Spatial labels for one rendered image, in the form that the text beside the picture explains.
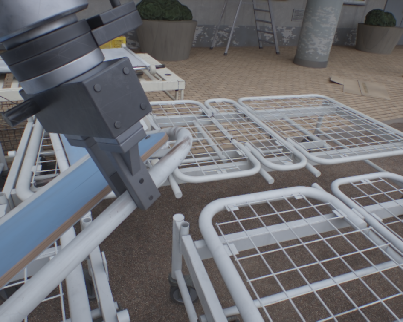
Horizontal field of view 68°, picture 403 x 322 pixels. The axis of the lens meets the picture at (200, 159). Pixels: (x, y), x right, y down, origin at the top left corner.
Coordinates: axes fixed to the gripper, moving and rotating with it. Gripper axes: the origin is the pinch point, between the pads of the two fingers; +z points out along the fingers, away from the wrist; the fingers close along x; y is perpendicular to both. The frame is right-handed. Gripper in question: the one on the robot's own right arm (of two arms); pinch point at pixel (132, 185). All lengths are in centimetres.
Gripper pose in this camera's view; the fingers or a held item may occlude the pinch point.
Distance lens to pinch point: 34.6
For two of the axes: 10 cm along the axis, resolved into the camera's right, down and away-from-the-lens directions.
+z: 3.3, 8.0, 5.0
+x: 7.5, 1.0, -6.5
